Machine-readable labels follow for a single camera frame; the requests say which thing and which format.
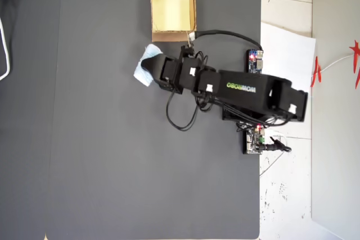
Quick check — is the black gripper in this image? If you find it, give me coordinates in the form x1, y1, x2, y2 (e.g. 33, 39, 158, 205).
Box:
139, 53, 186, 103

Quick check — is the light blue yarn block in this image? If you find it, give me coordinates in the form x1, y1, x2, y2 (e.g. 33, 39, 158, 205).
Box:
133, 43, 164, 95

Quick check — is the open cardboard box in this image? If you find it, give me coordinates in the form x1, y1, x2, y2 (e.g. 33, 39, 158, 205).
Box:
150, 0, 197, 43

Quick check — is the black textured mat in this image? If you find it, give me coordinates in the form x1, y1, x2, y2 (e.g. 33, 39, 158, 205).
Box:
44, 0, 262, 239

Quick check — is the blue circuit board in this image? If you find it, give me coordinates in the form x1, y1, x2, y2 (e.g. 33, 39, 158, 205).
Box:
246, 49, 266, 73

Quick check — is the motor controller board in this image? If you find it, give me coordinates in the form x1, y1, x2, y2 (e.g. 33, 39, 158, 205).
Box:
242, 124, 264, 156

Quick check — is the white paper sheet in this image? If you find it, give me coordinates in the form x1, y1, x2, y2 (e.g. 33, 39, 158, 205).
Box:
260, 22, 317, 139

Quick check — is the black power plug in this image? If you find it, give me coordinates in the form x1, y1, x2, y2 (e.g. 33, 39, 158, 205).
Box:
261, 136, 293, 153

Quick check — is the light grey flat panel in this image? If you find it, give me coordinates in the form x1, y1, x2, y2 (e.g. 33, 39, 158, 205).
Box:
310, 0, 360, 238

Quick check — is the black servo cable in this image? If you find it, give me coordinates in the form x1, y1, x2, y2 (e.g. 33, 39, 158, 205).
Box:
165, 51, 210, 132
213, 98, 290, 127

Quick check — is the thick black camera cable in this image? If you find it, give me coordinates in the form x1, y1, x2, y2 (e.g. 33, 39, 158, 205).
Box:
187, 29, 264, 53

